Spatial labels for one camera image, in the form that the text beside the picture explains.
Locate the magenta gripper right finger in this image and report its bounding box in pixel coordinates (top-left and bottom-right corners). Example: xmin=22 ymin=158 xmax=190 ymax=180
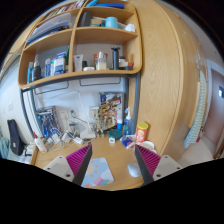
xmin=135 ymin=145 xmax=182 ymax=185

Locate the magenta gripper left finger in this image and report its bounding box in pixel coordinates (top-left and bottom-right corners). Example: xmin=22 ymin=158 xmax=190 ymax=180
xmin=44 ymin=144 xmax=92 ymax=185

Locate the white computer mouse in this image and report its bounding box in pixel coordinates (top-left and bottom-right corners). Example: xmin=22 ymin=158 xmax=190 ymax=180
xmin=128 ymin=163 xmax=141 ymax=177

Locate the pastel patterned mouse pad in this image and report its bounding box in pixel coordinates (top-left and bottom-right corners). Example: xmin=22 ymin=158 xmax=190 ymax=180
xmin=82 ymin=157 xmax=114 ymax=188

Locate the white bowl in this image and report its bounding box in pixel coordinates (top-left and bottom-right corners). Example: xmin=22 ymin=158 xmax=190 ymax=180
xmin=141 ymin=141 xmax=154 ymax=150

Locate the blue small packet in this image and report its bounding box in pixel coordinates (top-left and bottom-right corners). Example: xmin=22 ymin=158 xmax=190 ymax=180
xmin=120 ymin=136 xmax=134 ymax=149

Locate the white desk lamp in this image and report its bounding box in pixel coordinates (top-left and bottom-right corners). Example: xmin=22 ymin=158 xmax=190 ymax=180
xmin=55 ymin=90 xmax=95 ymax=139

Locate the white bottle red cap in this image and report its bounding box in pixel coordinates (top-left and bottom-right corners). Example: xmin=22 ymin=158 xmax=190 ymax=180
xmin=34 ymin=135 xmax=47 ymax=153

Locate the blue spray bottle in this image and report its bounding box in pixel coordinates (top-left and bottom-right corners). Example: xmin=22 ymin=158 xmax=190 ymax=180
xmin=124 ymin=108 xmax=132 ymax=135

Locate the teal round tin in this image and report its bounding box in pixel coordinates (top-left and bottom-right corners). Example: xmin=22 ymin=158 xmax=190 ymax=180
xmin=108 ymin=129 xmax=122 ymax=140

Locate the hanging patterned towel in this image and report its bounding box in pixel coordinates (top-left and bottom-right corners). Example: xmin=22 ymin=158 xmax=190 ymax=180
xmin=184 ymin=72 xmax=207 ymax=149

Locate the colourful picture board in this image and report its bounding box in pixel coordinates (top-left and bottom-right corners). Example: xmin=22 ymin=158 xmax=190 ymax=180
xmin=99 ymin=92 xmax=124 ymax=130

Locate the dark bottle on shelf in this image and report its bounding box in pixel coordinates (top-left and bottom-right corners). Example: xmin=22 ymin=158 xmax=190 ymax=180
xmin=32 ymin=61 xmax=41 ymax=81

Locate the blue white box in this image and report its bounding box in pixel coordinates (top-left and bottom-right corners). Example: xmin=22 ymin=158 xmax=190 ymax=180
xmin=54 ymin=52 xmax=66 ymax=75

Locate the clear yellowish bottle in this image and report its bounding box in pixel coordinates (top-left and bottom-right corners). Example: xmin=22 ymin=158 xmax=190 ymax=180
xmin=96 ymin=52 xmax=106 ymax=70

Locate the white tube of cream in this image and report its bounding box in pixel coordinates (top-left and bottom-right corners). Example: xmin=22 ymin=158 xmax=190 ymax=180
xmin=73 ymin=55 xmax=83 ymax=72

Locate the tall wooden wardrobe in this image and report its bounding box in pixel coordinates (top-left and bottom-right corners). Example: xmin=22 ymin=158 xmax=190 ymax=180
xmin=130 ymin=0 xmax=207 ymax=160

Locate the black water bottle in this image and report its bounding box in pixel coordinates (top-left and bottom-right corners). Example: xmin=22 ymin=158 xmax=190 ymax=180
xmin=111 ymin=47 xmax=120 ymax=70

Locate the wooden wall shelf unit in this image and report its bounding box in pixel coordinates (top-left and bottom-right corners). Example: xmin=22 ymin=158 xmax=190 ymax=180
xmin=18 ymin=0 xmax=142 ymax=89

